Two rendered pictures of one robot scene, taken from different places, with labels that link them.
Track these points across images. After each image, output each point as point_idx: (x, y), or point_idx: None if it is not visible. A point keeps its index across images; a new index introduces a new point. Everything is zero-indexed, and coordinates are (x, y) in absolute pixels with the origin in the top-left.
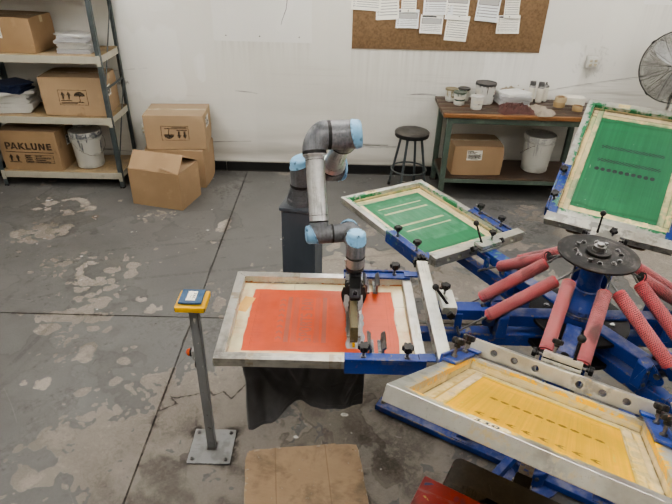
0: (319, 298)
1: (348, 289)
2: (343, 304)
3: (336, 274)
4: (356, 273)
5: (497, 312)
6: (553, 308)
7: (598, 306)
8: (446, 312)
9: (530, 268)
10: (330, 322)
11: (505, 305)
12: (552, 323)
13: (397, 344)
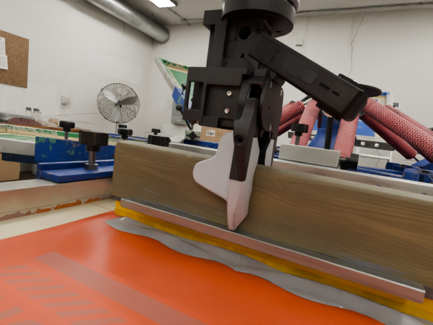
0: (18, 267)
1: (267, 106)
2: (240, 194)
3: (17, 182)
4: (293, 25)
5: (351, 152)
6: (399, 121)
7: (406, 115)
8: (338, 162)
9: (314, 109)
10: (227, 316)
11: (351, 141)
12: (422, 131)
13: None
